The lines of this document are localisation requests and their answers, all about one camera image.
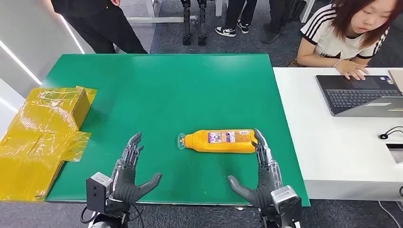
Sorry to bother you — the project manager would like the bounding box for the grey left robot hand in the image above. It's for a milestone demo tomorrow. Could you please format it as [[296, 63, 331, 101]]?
[[109, 132, 163, 209]]

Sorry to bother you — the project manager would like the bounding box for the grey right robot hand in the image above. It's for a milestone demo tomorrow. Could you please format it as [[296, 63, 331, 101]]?
[[227, 128, 284, 215]]

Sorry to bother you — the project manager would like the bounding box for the orange juice bottle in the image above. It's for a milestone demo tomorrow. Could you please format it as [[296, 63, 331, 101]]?
[[177, 129, 258, 154]]

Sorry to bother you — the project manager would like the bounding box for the yellow taped cardboard box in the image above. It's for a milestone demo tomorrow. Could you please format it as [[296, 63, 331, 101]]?
[[0, 86, 97, 202]]

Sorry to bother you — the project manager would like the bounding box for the dark grey laptop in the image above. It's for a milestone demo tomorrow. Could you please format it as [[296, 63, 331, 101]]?
[[316, 75, 403, 118]]

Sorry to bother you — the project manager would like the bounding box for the person's hand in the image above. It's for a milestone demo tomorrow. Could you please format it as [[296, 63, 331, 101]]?
[[335, 59, 370, 81]]

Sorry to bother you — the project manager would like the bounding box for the person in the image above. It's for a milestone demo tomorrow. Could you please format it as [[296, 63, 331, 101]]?
[[50, 0, 148, 54], [297, 0, 403, 81], [215, 0, 258, 38], [261, 0, 298, 44]]

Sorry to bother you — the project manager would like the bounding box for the white black humanoid robot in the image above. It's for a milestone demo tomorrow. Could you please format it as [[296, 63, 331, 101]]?
[[181, 0, 209, 47]]

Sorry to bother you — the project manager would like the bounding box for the white chair leg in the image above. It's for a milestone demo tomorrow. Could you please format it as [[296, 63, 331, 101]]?
[[300, 0, 316, 24]]

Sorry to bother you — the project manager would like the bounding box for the white furniture leg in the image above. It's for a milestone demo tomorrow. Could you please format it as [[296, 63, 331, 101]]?
[[215, 0, 228, 18]]

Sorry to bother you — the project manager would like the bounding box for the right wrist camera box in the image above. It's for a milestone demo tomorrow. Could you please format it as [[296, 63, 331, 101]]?
[[270, 185, 302, 228]]

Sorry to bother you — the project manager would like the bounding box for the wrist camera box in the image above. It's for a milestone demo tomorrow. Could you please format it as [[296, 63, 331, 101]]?
[[86, 172, 113, 215], [270, 185, 302, 228]]

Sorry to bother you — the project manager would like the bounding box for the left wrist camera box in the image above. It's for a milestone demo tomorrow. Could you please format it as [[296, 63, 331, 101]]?
[[86, 172, 113, 215]]

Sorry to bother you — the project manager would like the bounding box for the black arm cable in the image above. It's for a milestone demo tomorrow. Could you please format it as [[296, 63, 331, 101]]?
[[80, 206, 95, 225], [129, 205, 145, 228]]

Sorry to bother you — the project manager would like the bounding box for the white floor cable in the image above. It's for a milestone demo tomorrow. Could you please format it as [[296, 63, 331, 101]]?
[[377, 200, 403, 228]]

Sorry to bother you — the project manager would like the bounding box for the black desk cable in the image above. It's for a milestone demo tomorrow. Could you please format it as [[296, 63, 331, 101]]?
[[379, 126, 403, 140]]

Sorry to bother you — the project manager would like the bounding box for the white table frame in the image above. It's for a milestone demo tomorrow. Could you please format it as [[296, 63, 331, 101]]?
[[120, 0, 199, 25]]

